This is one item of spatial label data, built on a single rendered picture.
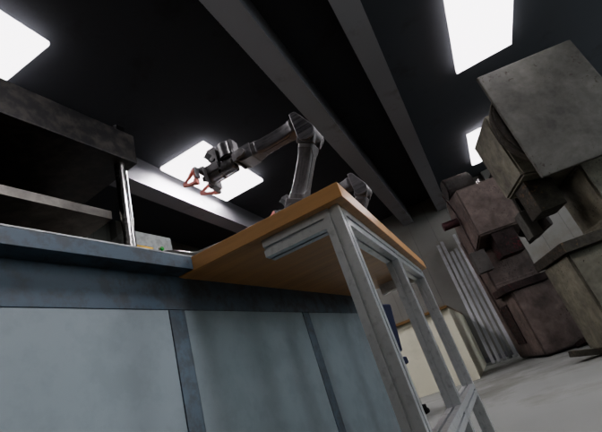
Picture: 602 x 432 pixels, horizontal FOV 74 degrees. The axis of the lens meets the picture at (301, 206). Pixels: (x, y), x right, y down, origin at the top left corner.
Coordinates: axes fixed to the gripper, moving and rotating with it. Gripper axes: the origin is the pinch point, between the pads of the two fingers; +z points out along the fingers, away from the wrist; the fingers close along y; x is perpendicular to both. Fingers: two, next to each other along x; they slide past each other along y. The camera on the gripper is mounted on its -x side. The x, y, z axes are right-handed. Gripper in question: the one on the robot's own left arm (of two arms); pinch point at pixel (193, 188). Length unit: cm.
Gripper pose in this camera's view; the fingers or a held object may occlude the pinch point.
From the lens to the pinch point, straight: 156.2
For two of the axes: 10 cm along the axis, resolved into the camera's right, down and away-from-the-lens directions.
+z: -8.5, 4.5, 2.8
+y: -4.3, -2.8, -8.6
